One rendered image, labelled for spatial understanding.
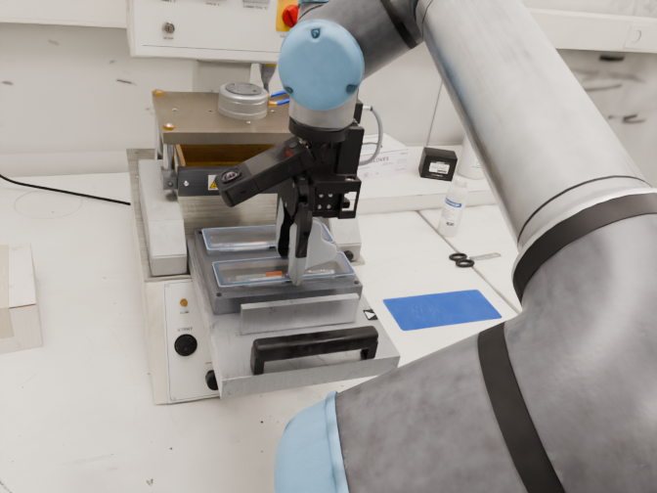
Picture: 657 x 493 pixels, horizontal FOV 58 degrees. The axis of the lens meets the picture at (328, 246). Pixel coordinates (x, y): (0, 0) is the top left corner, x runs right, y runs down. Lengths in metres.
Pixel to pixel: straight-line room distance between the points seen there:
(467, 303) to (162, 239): 0.66
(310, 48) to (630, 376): 0.37
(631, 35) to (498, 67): 1.80
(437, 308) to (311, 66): 0.78
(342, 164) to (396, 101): 1.08
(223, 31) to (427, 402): 0.90
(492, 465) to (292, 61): 0.37
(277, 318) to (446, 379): 0.47
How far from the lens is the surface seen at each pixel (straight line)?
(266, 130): 0.94
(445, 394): 0.28
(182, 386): 0.95
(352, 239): 0.95
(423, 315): 1.19
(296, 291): 0.77
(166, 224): 0.90
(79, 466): 0.90
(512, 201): 0.34
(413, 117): 1.84
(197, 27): 1.09
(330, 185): 0.71
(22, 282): 1.07
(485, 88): 0.39
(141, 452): 0.90
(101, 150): 1.60
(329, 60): 0.53
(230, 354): 0.71
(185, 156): 0.96
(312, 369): 0.71
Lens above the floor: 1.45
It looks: 31 degrees down
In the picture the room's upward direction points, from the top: 9 degrees clockwise
